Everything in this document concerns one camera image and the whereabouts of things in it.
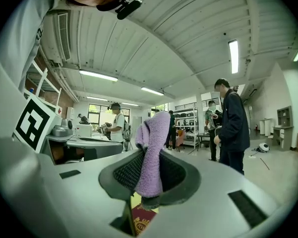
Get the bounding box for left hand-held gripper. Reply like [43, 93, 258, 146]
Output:
[12, 93, 124, 162]

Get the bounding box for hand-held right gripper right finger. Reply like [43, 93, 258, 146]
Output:
[139, 149, 291, 238]

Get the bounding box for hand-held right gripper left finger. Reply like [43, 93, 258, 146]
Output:
[0, 136, 146, 238]

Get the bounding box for dark red book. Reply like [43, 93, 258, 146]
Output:
[131, 203, 157, 237]

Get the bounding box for purple cloth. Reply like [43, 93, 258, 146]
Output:
[135, 112, 171, 209]

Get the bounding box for white box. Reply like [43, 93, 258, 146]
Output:
[75, 124, 93, 138]

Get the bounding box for round table with yellow-green cloth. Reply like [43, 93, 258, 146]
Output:
[130, 192, 159, 214]

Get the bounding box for white round device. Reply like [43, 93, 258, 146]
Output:
[257, 142, 270, 153]

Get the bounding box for white shelf unit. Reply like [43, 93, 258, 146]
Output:
[23, 59, 63, 114]

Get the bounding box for white shelving rack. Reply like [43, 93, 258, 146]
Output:
[175, 108, 199, 150]

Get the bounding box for grey cabinet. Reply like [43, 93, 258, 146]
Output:
[273, 105, 294, 151]

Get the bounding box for white air conditioner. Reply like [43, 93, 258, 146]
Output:
[41, 11, 73, 64]

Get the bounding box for person's grey jacket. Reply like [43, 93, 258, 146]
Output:
[0, 0, 65, 94]

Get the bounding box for black head-mounted camera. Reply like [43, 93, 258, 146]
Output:
[115, 0, 143, 20]

